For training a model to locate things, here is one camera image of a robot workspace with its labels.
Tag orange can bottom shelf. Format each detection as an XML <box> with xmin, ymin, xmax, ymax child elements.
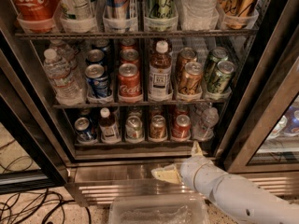
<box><xmin>149</xmin><ymin>115</ymin><xmax>166</xmax><ymax>140</ymax></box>

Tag orange lacroix can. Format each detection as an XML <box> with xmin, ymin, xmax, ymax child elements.
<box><xmin>178</xmin><ymin>62</ymin><xmax>204</xmax><ymax>95</ymax></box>
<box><xmin>175</xmin><ymin>47</ymin><xmax>197</xmax><ymax>81</ymax></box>

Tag clear plastic bin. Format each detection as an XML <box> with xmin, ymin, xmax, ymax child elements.
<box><xmin>108</xmin><ymin>194</ymin><xmax>210</xmax><ymax>224</ymax></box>

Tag blue pepsi can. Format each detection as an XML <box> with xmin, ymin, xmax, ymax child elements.
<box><xmin>85</xmin><ymin>49</ymin><xmax>105</xmax><ymax>66</ymax></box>
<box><xmin>85</xmin><ymin>64</ymin><xmax>111</xmax><ymax>98</ymax></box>

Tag red bull can top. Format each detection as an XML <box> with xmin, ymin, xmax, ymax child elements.
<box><xmin>106</xmin><ymin>0</ymin><xmax>130</xmax><ymax>20</ymax></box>

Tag tea bottle middle shelf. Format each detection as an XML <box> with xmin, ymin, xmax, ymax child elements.
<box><xmin>149</xmin><ymin>40</ymin><xmax>172</xmax><ymax>99</ymax></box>

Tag water bottle top shelf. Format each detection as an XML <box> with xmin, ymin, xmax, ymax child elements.
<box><xmin>180</xmin><ymin>0</ymin><xmax>219</xmax><ymax>31</ymax></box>

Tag green lacroix can top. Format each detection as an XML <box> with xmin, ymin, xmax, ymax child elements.
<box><xmin>146</xmin><ymin>0</ymin><xmax>175</xmax><ymax>19</ymax></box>

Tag white green can bottom shelf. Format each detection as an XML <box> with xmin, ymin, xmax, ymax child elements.
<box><xmin>125</xmin><ymin>116</ymin><xmax>143</xmax><ymax>140</ymax></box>

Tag large coca-cola bottle top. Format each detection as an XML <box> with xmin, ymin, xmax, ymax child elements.
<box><xmin>12</xmin><ymin>0</ymin><xmax>59</xmax><ymax>33</ymax></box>

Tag right glass fridge door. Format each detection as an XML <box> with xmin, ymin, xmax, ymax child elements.
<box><xmin>213</xmin><ymin>0</ymin><xmax>299</xmax><ymax>173</ymax></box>

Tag water bottle shelf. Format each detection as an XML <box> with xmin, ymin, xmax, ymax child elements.
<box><xmin>43</xmin><ymin>49</ymin><xmax>85</xmax><ymax>105</ymax></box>
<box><xmin>193</xmin><ymin>107</ymin><xmax>219</xmax><ymax>141</ymax></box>
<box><xmin>180</xmin><ymin>0</ymin><xmax>219</xmax><ymax>31</ymax></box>

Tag blue pepsi can front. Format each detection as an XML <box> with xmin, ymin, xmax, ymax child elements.
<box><xmin>85</xmin><ymin>64</ymin><xmax>111</xmax><ymax>98</ymax></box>

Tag water bottle middle shelf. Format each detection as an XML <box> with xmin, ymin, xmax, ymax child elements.
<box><xmin>43</xmin><ymin>49</ymin><xmax>85</xmax><ymax>105</ymax></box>

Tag red can bottom shelf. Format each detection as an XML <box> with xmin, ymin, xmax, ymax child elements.
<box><xmin>171</xmin><ymin>115</ymin><xmax>191</xmax><ymax>138</ymax></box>

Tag water bottle bottom shelf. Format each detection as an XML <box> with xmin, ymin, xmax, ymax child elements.
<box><xmin>193</xmin><ymin>107</ymin><xmax>219</xmax><ymax>141</ymax></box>

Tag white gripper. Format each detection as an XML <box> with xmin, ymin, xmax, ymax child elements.
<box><xmin>151</xmin><ymin>141</ymin><xmax>219</xmax><ymax>190</ymax></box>

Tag red coca-cola can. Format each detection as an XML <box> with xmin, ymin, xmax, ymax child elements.
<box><xmin>118</xmin><ymin>63</ymin><xmax>142</xmax><ymax>100</ymax></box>
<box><xmin>120</xmin><ymin>49</ymin><xmax>140</xmax><ymax>67</ymax></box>

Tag black floor cables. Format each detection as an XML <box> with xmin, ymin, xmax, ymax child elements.
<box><xmin>0</xmin><ymin>138</ymin><xmax>92</xmax><ymax>224</ymax></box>

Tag green lacroix can rear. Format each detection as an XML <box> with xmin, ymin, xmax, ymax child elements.
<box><xmin>204</xmin><ymin>47</ymin><xmax>228</xmax><ymax>82</ymax></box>

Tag orange lacroix can front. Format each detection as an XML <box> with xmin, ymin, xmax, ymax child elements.
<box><xmin>178</xmin><ymin>62</ymin><xmax>204</xmax><ymax>95</ymax></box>

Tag red coca-cola can front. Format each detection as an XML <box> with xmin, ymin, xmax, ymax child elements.
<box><xmin>118</xmin><ymin>63</ymin><xmax>142</xmax><ymax>100</ymax></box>

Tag green lacroix can front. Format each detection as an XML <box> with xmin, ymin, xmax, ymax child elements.
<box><xmin>207</xmin><ymin>61</ymin><xmax>235</xmax><ymax>93</ymax></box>

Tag green lacroix can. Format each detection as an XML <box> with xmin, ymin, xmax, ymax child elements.
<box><xmin>146</xmin><ymin>0</ymin><xmax>175</xmax><ymax>19</ymax></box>
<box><xmin>204</xmin><ymin>47</ymin><xmax>228</xmax><ymax>82</ymax></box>
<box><xmin>207</xmin><ymin>61</ymin><xmax>235</xmax><ymax>93</ymax></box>

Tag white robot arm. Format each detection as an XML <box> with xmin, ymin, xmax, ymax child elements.
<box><xmin>151</xmin><ymin>141</ymin><xmax>299</xmax><ymax>224</ymax></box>

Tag tea bottle bottom shelf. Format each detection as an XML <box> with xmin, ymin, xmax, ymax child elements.
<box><xmin>99</xmin><ymin>107</ymin><xmax>121</xmax><ymax>142</ymax></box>

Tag blue can bottom shelf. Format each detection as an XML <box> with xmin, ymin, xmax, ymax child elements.
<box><xmin>75</xmin><ymin>118</ymin><xmax>97</xmax><ymax>142</ymax></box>

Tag orange lacroix can rear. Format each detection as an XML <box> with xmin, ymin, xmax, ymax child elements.
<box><xmin>175</xmin><ymin>47</ymin><xmax>197</xmax><ymax>81</ymax></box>

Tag sprite bottle top shelf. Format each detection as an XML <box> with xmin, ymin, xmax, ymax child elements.
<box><xmin>61</xmin><ymin>0</ymin><xmax>93</xmax><ymax>21</ymax></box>

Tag tea bottle shelf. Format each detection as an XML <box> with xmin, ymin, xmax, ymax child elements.
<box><xmin>149</xmin><ymin>40</ymin><xmax>172</xmax><ymax>99</ymax></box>
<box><xmin>99</xmin><ymin>107</ymin><xmax>121</xmax><ymax>142</ymax></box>

